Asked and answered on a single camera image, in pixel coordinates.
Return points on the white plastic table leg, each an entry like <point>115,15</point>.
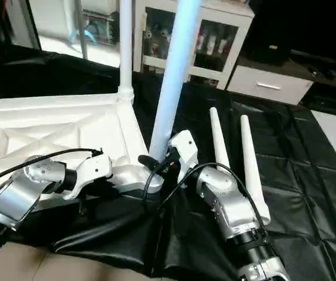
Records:
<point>126,41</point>
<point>253,170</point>
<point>219,137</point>
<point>177,64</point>

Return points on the white drawer unit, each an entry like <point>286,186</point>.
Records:
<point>267,85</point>

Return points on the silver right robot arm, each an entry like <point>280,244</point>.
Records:
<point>226,199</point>

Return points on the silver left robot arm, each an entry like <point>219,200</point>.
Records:
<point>21,193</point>

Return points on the black work surface mat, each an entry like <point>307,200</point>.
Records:
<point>127,234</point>

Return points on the black equipment box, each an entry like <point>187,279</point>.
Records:
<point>270,50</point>

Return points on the white plastic table top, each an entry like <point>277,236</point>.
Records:
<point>39,123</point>

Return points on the colourful background box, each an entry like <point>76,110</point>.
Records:
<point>95,26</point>

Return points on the white glass door cabinet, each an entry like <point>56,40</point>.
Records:
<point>215,41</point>

